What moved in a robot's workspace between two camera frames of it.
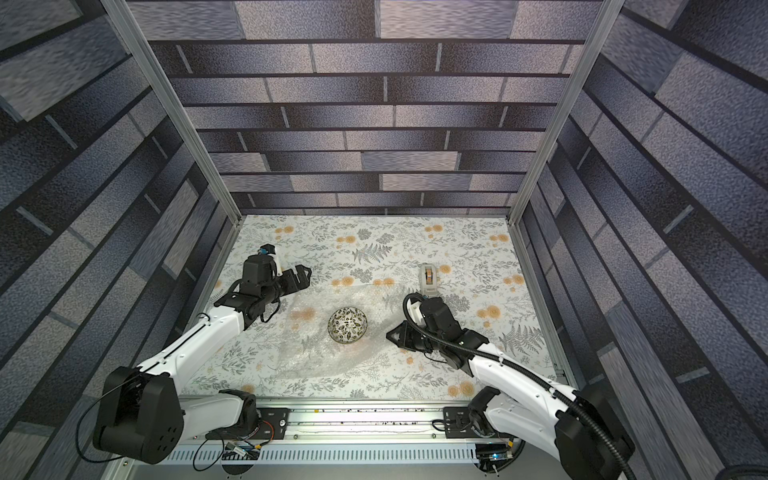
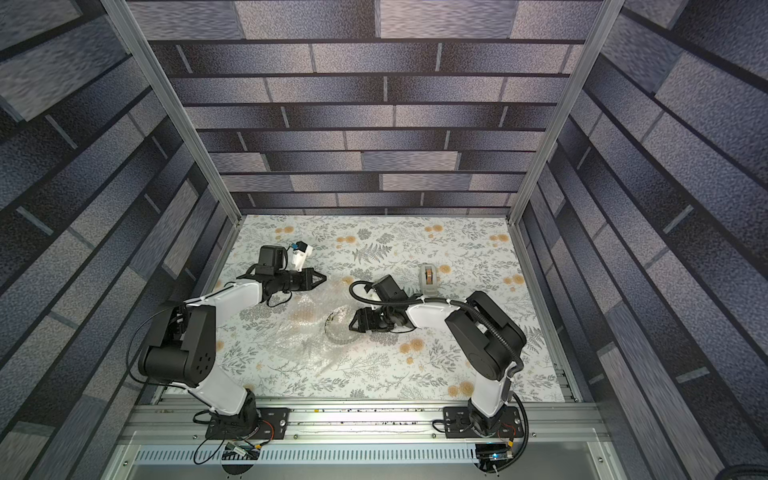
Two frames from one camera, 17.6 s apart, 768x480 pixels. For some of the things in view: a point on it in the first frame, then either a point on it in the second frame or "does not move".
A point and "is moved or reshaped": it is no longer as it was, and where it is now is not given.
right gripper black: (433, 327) -> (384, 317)
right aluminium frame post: (594, 43) does not move
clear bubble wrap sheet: (336, 338) is moved or reshaped
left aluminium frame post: (129, 25) does not move
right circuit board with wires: (491, 457) does not move
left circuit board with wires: (243, 451) does not move
